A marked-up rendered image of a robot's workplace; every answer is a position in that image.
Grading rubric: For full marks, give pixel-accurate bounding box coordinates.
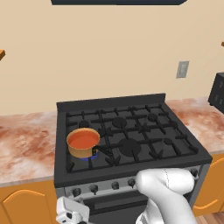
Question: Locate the dark range hood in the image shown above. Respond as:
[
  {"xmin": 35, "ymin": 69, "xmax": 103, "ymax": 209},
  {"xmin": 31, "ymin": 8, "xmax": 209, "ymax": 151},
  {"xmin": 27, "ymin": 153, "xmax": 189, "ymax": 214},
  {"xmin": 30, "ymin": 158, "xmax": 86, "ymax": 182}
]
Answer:
[{"xmin": 50, "ymin": 0, "xmax": 189, "ymax": 6}]

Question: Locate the orange-red marinara sauce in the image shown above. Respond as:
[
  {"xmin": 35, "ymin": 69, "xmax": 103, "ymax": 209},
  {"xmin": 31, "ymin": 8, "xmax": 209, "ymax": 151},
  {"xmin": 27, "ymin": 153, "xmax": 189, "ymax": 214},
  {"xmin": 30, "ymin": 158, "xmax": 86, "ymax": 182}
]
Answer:
[{"xmin": 69, "ymin": 129, "xmax": 99, "ymax": 150}]

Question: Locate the silver oven door handle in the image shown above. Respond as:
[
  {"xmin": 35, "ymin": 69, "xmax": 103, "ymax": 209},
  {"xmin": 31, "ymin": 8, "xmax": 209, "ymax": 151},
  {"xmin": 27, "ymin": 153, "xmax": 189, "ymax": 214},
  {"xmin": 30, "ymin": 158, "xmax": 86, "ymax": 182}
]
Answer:
[{"xmin": 73, "ymin": 189, "xmax": 142, "ymax": 203}]

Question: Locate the orange saucepan with black handle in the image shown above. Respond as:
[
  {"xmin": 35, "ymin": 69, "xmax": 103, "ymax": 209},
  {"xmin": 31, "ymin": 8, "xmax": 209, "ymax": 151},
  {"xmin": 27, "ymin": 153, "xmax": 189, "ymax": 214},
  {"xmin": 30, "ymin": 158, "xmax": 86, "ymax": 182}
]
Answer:
[{"xmin": 66, "ymin": 127, "xmax": 114, "ymax": 160}]

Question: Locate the orange cupboard door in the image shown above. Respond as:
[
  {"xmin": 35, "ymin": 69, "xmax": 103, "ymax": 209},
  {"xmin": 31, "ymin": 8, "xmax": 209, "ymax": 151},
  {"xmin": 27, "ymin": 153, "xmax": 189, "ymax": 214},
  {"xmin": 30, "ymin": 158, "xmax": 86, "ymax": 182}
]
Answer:
[
  {"xmin": 192, "ymin": 153, "xmax": 224, "ymax": 217},
  {"xmin": 0, "ymin": 179, "xmax": 60, "ymax": 224}
]

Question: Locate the black gas stove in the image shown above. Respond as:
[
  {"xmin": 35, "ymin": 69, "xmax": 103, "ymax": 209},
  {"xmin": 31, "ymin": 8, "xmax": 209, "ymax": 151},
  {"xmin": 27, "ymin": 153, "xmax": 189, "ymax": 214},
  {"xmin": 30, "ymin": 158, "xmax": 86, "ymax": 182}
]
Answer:
[{"xmin": 53, "ymin": 93, "xmax": 214, "ymax": 224}]

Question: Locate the grey wall socket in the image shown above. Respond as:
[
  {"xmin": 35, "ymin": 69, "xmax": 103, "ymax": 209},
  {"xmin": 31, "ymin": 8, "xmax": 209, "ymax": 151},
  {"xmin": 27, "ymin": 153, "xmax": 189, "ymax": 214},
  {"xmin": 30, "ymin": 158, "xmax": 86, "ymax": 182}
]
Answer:
[{"xmin": 175, "ymin": 60, "xmax": 190, "ymax": 80}]

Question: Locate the blue burner flame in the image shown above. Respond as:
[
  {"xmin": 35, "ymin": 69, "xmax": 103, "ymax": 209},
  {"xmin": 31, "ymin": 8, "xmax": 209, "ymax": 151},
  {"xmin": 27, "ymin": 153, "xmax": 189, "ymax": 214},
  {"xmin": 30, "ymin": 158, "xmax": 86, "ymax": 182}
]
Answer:
[{"xmin": 78, "ymin": 155, "xmax": 99, "ymax": 162}]

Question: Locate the black countertop appliance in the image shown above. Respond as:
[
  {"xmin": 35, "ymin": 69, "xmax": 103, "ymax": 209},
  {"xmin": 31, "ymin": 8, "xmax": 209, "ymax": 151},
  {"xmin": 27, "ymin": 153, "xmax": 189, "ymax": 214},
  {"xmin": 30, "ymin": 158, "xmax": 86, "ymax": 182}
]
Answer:
[{"xmin": 207, "ymin": 72, "xmax": 224, "ymax": 115}]

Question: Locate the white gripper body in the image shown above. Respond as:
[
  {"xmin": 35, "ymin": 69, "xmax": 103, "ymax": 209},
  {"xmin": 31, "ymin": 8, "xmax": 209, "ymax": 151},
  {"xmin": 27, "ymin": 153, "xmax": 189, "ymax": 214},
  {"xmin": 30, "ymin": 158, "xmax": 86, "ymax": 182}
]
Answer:
[{"xmin": 55, "ymin": 196, "xmax": 91, "ymax": 221}]

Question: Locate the black oven door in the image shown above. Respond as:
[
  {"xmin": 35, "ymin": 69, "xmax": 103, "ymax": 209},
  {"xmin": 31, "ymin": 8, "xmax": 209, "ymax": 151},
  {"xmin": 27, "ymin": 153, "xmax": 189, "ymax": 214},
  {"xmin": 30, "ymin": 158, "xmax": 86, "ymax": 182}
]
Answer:
[{"xmin": 82, "ymin": 191, "xmax": 153, "ymax": 224}]

